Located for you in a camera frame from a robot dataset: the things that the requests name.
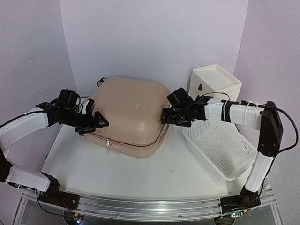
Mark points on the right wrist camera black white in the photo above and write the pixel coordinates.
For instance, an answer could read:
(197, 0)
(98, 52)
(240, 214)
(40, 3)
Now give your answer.
(180, 99)

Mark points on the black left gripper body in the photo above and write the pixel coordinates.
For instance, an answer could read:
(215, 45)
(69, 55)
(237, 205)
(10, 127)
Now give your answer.
(78, 123)

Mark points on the white three-drawer storage cabinet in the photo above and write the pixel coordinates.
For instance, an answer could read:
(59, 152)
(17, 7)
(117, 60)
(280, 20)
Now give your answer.
(215, 81)

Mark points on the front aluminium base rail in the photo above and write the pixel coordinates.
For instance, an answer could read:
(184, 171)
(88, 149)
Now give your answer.
(149, 210)

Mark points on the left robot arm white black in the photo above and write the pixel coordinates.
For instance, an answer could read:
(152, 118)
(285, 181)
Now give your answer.
(42, 116)

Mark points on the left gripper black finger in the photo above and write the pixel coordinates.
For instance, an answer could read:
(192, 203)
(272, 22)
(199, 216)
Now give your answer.
(86, 130)
(99, 120)

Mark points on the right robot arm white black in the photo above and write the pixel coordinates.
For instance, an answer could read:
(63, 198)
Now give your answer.
(264, 118)

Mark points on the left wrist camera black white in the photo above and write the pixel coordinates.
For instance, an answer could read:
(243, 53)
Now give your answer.
(70, 100)

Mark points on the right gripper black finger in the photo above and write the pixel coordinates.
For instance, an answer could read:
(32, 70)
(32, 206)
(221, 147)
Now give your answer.
(166, 113)
(165, 120)

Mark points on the white perforated plastic basket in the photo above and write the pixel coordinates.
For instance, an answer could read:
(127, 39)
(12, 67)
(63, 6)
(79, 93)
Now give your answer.
(220, 148)

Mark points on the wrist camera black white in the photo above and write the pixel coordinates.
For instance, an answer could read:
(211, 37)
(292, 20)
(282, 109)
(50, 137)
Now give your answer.
(180, 99)
(70, 100)

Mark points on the pink hard-shell suitcase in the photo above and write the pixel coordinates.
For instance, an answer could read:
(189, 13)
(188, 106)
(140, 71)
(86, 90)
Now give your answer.
(133, 110)

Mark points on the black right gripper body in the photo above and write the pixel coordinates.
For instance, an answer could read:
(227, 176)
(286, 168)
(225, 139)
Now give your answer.
(180, 119)

